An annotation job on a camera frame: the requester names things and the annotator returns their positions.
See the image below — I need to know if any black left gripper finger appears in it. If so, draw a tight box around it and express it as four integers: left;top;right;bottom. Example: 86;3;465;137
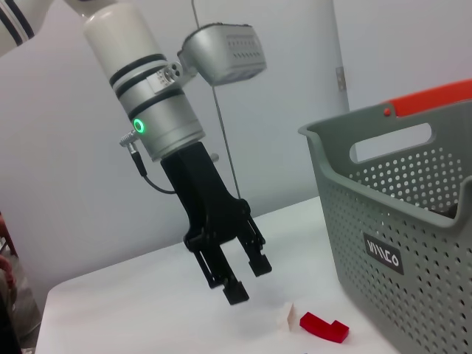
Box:
190;243;249;306
237;219;273;279

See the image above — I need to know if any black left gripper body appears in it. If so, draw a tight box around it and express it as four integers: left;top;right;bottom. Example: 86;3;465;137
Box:
160;141;266;256

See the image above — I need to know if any small white brick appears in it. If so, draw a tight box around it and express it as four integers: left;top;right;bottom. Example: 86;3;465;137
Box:
274;302;298;331

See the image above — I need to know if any grey-green perforated storage bin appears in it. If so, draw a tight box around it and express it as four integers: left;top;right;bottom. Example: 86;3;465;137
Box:
297;99;472;354

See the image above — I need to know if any dark red curved brick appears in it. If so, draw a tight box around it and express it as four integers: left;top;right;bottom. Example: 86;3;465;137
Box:
299;311;350;344

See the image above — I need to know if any brown background object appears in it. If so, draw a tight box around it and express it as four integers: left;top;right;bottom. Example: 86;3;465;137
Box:
0;212;41;354

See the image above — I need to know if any thin grey background cable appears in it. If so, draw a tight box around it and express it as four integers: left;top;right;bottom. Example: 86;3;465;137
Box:
190;0;243;202

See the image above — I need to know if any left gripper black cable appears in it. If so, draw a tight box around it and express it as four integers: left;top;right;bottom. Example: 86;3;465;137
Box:
117;131;178;195

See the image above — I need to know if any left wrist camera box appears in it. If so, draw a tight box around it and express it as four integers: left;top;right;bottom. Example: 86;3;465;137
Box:
176;24;268;88

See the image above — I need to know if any orange bin handle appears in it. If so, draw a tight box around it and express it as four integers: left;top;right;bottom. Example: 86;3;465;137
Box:
381;79;472;119

